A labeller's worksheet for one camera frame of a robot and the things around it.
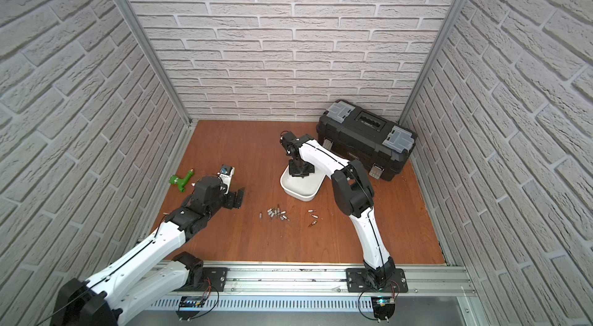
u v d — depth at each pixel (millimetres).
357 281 724
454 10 782
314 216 874
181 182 952
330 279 757
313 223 858
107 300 402
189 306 716
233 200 728
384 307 700
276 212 878
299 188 942
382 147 883
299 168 825
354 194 563
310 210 891
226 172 713
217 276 731
